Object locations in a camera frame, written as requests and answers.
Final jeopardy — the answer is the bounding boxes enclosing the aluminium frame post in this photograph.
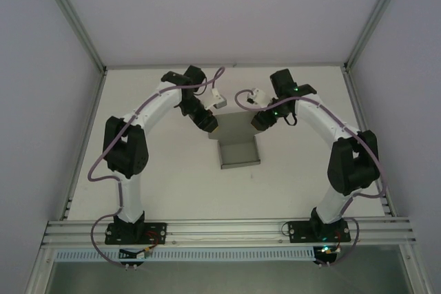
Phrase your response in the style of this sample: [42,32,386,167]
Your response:
[343,0,413,73]
[34,0,107,74]

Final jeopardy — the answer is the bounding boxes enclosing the aluminium frame leg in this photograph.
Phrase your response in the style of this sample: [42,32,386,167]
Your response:
[399,247,441,294]
[23,249,58,294]

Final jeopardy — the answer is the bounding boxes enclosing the grey cardboard box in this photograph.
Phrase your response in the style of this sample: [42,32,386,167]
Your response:
[208,111,261,170]

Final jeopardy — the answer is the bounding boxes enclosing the grey metal panel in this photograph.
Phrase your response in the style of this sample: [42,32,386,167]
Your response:
[44,261,414,294]

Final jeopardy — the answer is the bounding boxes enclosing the aluminium mounting rail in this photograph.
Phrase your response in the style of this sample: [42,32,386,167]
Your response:
[41,216,418,249]

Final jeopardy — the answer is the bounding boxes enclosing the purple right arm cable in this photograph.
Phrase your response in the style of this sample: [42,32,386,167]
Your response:
[234,89,389,269]

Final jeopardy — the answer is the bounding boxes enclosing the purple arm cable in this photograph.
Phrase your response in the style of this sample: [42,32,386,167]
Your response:
[88,65,227,269]
[234,89,389,269]

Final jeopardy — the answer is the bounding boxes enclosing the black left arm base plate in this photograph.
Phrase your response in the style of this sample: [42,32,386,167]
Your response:
[104,221,169,245]

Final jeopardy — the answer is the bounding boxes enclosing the aluminium table side rail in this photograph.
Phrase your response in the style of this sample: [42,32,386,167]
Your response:
[60,70,108,222]
[343,68,396,218]

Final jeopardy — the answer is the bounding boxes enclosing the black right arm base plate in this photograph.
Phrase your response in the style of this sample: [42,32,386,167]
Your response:
[287,220,352,244]

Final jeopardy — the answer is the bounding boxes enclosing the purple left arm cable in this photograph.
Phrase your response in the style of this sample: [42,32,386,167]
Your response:
[88,65,227,269]

